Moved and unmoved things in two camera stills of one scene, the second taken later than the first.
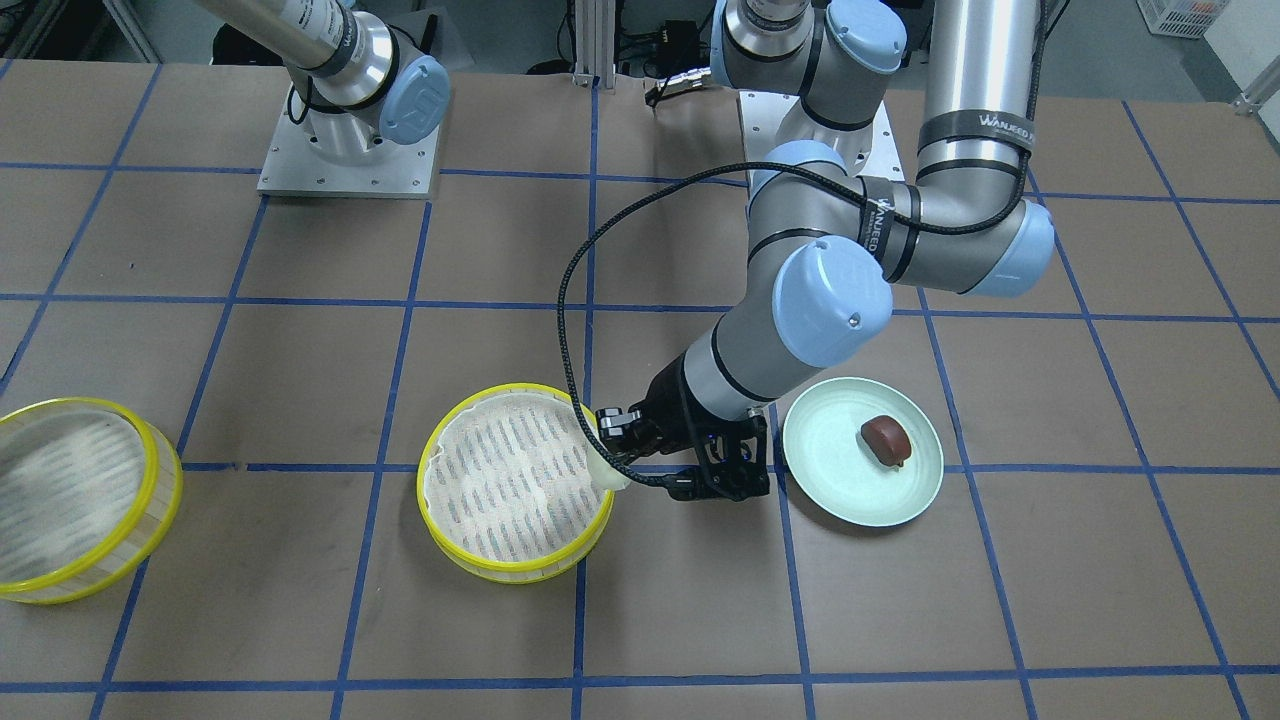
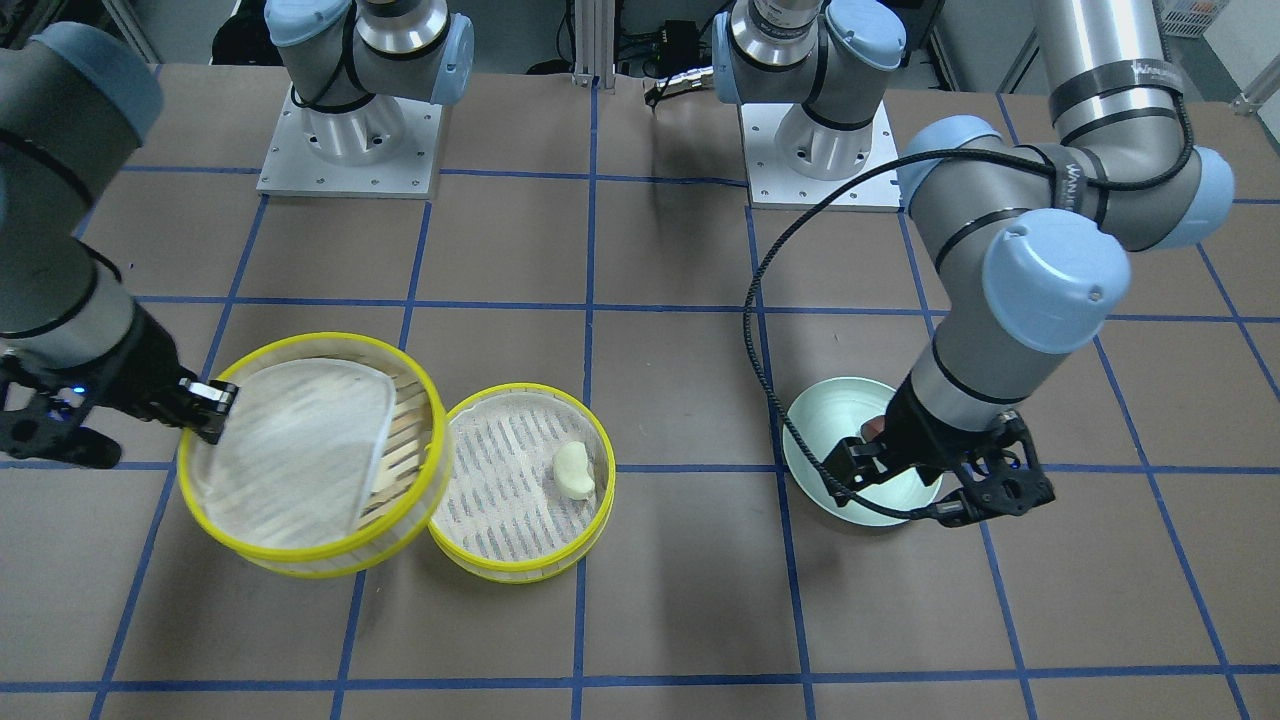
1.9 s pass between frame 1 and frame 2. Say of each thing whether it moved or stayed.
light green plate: stayed
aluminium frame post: stayed
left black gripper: moved
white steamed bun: moved
